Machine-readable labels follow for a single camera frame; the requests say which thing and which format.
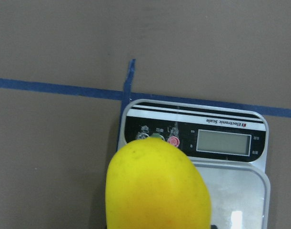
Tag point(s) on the horizontal blue tape strip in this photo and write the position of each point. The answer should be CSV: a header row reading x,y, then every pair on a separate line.
x,y
118,95

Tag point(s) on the white electronic kitchen scale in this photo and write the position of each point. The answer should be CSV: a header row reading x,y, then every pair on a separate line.
x,y
227,146

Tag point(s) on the yellow mango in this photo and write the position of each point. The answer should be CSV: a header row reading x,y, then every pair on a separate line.
x,y
151,184

